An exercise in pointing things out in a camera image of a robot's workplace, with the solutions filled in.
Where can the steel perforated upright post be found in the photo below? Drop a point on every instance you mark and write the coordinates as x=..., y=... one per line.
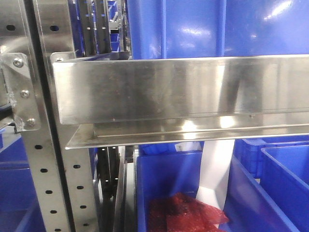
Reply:
x=47, y=31

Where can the steel corner bracket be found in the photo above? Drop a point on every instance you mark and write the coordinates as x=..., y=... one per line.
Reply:
x=16, y=72

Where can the large blue bin upper shelf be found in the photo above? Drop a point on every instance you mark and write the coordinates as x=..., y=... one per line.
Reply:
x=217, y=28

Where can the blue bin with red wrap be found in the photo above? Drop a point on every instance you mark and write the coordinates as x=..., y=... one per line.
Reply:
x=248, y=207

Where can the blue bin lower right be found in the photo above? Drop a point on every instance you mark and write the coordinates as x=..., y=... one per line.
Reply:
x=282, y=166

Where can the red bubble wrap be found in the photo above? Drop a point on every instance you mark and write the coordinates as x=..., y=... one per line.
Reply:
x=182, y=213

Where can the stainless steel shelf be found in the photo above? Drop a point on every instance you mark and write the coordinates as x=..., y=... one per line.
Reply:
x=115, y=100

